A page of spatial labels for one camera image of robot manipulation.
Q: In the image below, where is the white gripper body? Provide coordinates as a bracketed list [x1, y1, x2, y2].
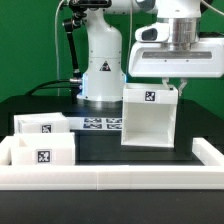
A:
[128, 26, 224, 78]

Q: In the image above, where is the white drawer cabinet box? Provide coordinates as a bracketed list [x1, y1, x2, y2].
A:
[121, 83, 178, 148]

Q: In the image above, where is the white drawer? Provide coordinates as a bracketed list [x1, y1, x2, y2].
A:
[14, 112, 70, 133]
[11, 133, 75, 166]

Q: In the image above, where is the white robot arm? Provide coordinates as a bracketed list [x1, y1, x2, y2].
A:
[62, 0, 224, 102]

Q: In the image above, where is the marker tag sheet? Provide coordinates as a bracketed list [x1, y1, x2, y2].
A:
[68, 117, 122, 131]

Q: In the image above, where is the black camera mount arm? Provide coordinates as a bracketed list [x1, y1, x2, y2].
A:
[62, 0, 88, 80]

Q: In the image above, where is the white U-shaped fence frame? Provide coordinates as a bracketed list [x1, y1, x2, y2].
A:
[0, 137, 224, 190]

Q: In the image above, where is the grey cable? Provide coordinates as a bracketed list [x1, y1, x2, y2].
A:
[54, 0, 65, 88]

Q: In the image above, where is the black cable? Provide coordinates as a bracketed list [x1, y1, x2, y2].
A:
[23, 78, 83, 97]

